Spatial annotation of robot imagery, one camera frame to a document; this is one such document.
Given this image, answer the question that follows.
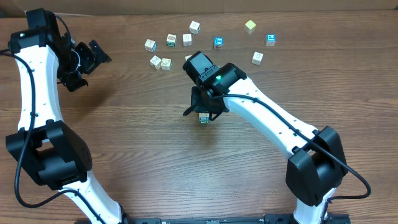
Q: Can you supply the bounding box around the green letter wooden block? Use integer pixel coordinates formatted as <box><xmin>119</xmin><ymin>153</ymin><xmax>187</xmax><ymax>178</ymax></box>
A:
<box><xmin>199</xmin><ymin>117</ymin><xmax>210</xmax><ymax>124</ymax></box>

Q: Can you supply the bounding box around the blue X wooden block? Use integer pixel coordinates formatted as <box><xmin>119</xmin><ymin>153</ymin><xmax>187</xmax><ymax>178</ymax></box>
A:
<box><xmin>251</xmin><ymin>52</ymin><xmax>263</xmax><ymax>65</ymax></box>

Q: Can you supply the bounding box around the plain wooden block blue H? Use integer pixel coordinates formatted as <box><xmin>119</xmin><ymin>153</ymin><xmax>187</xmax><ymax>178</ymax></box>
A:
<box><xmin>199</xmin><ymin>113</ymin><xmax>210</xmax><ymax>118</ymax></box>

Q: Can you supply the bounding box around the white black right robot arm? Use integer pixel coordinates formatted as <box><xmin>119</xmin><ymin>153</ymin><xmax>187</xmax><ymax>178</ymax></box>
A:
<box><xmin>182</xmin><ymin>51</ymin><xmax>351</xmax><ymax>223</ymax></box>

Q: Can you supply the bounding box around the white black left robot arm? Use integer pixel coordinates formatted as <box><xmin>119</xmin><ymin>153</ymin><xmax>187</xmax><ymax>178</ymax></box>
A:
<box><xmin>1</xmin><ymin>8</ymin><xmax>131</xmax><ymax>223</ymax></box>

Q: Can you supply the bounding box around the green sided wooden block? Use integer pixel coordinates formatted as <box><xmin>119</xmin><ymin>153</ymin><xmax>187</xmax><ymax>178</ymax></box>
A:
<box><xmin>161</xmin><ymin>58</ymin><xmax>172</xmax><ymax>70</ymax></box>

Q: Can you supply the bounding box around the X marked wooden block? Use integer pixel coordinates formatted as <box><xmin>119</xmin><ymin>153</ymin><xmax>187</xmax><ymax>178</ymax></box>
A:
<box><xmin>150</xmin><ymin>55</ymin><xmax>162</xmax><ymax>70</ymax></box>

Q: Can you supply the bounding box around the blue top wooden block middle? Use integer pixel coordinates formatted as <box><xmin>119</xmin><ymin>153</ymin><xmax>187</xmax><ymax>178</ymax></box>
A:
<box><xmin>213</xmin><ymin>37</ymin><xmax>223</xmax><ymax>49</ymax></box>

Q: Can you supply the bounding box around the plain wooden block red side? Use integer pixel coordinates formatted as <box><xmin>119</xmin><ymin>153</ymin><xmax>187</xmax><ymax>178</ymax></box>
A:
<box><xmin>182</xmin><ymin>34</ymin><xmax>192</xmax><ymax>47</ymax></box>

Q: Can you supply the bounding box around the green B wooden block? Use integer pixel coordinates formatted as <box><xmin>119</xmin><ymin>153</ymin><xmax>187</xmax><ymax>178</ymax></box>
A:
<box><xmin>166</xmin><ymin>34</ymin><xmax>177</xmax><ymax>47</ymax></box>

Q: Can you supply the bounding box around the blue sided wooden block left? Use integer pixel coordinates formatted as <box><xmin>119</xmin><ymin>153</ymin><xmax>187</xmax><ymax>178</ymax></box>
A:
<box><xmin>144</xmin><ymin>39</ymin><xmax>157</xmax><ymax>52</ymax></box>

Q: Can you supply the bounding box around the wooden block top centre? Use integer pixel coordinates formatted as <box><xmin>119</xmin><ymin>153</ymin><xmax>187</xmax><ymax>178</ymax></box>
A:
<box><xmin>189</xmin><ymin>21</ymin><xmax>200</xmax><ymax>35</ymax></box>

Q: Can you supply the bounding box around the yellow top wooden block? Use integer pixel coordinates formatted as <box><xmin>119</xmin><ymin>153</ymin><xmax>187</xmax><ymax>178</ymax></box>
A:
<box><xmin>244</xmin><ymin>20</ymin><xmax>256</xmax><ymax>34</ymax></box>

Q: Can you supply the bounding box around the blue top wooden block right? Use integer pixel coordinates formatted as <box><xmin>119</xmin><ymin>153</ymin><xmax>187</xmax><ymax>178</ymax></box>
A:
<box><xmin>266</xmin><ymin>34</ymin><xmax>276</xmax><ymax>47</ymax></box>

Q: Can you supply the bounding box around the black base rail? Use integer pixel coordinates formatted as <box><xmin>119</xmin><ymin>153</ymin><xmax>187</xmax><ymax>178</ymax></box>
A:
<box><xmin>74</xmin><ymin>212</ymin><xmax>352</xmax><ymax>224</ymax></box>

